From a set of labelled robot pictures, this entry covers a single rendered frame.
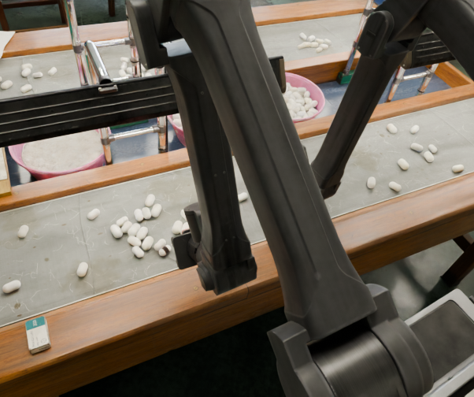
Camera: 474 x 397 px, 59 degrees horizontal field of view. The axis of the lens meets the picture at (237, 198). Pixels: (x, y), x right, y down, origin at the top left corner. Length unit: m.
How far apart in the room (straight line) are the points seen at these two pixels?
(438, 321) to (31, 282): 0.79
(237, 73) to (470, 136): 1.34
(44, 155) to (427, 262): 1.70
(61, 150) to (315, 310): 1.04
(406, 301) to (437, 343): 1.34
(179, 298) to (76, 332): 0.21
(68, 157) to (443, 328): 1.00
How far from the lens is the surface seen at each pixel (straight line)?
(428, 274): 2.15
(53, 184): 1.15
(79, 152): 1.27
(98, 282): 0.98
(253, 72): 0.35
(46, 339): 0.90
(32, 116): 0.83
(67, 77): 1.55
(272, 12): 1.97
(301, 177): 0.34
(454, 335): 0.70
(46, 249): 1.06
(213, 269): 0.62
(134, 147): 1.34
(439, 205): 1.28
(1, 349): 0.94
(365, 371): 0.35
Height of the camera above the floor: 1.58
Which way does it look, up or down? 49 degrees down
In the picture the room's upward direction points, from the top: 9 degrees clockwise
